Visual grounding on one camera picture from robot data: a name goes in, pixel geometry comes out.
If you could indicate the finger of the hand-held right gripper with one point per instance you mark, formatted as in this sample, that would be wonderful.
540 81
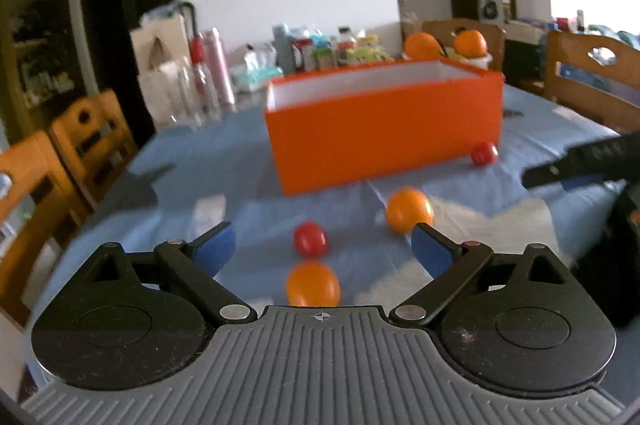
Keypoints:
590 162

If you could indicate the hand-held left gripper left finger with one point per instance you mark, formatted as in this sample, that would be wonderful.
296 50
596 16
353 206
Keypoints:
217 247

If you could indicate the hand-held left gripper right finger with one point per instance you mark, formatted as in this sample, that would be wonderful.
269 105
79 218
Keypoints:
430 250

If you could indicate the orange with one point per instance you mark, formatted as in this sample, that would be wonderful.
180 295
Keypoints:
312 282
407 210
422 46
470 43

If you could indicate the red tomato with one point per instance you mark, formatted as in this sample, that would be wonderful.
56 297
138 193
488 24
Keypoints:
310 240
484 154

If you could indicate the orange box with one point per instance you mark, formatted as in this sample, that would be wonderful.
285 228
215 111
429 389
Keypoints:
380 135

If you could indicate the blue printed tablecloth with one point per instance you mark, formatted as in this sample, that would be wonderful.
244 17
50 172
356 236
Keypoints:
225 165

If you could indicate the wooden chair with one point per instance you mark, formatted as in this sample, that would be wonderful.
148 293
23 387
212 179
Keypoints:
90 130
590 75
30 205

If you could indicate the clear glass mug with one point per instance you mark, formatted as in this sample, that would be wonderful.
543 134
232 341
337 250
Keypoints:
192 100

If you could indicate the white bowl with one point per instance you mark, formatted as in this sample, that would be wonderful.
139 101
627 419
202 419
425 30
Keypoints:
475 61

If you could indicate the oranges in white bowl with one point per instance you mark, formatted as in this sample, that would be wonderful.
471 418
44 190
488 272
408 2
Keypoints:
495 40

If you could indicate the teal tissue pack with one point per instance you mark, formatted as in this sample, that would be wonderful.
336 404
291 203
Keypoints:
255 77

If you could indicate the pink thermos bottle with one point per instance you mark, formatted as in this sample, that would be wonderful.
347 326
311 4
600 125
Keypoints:
220 65

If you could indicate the red folded umbrella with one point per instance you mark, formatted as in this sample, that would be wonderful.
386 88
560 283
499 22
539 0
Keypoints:
196 50

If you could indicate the red labelled container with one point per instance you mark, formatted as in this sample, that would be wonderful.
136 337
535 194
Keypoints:
302 55

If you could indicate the grey bottle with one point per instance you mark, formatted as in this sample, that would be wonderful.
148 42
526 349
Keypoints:
284 47

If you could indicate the dark bottle with red label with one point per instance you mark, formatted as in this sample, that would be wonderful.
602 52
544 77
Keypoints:
345 47

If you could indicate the small green lidded jar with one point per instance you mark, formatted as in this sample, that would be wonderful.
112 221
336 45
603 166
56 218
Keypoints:
324 55

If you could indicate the white tote bag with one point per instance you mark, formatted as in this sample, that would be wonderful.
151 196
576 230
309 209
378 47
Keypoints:
150 35

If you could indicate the dark wooden door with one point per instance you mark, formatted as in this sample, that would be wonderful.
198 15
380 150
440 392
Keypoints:
125 5

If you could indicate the dark wooden cabinet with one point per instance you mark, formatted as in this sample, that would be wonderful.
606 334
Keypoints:
40 30

